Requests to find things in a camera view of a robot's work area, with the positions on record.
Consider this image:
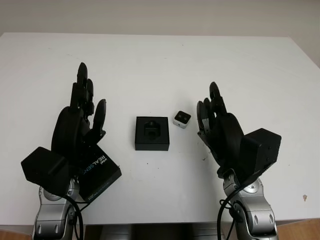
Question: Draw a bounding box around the black RealSense box lid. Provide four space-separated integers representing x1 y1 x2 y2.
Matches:
74 144 123 204

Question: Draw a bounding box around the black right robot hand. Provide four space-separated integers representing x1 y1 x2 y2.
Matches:
196 81 245 177

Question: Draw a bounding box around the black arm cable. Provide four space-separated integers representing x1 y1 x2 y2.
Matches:
59 191 89 240
216 179 251 240

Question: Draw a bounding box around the dark grey robot torso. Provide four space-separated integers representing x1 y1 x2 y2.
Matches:
86 223 224 240

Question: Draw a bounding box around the small silver depth camera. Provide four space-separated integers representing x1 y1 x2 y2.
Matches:
172 109 192 129

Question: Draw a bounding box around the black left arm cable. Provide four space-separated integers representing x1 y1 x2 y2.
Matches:
59 191 89 240

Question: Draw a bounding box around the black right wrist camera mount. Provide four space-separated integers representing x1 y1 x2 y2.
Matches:
239 127 282 181

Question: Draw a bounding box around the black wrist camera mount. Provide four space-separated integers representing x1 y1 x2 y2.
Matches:
20 146 76 201
239 127 282 181

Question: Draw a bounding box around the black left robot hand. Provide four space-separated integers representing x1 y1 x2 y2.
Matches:
50 61 110 177

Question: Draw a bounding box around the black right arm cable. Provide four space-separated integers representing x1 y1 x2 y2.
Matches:
216 179 251 240

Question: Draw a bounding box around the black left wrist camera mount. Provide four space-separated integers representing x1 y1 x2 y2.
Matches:
20 146 76 201

